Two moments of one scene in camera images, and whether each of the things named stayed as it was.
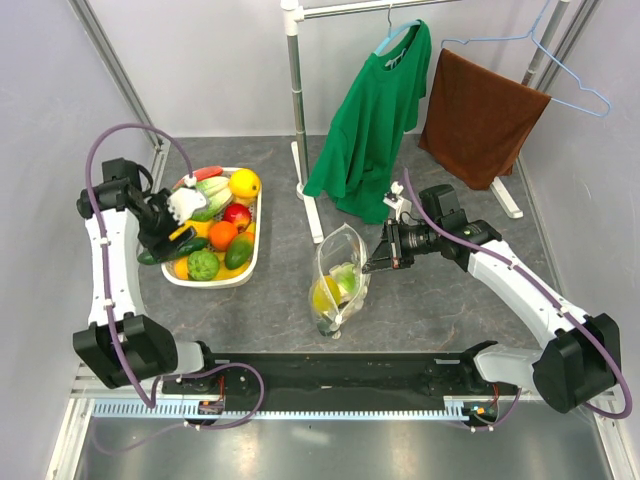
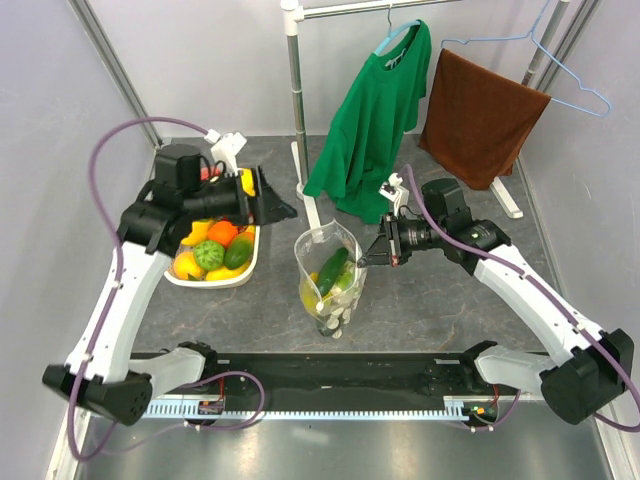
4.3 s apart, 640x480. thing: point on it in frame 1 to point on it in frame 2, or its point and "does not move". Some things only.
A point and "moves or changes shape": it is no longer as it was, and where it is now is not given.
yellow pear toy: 327,294 to 311,295
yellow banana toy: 201,229 does not move
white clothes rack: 296,11 does not move
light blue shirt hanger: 396,29 does not move
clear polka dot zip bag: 340,281 moves or changes shape
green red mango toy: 239,250 does not move
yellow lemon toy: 244,183 does not move
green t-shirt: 359,162 does not move
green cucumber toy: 190,248 to 331,271
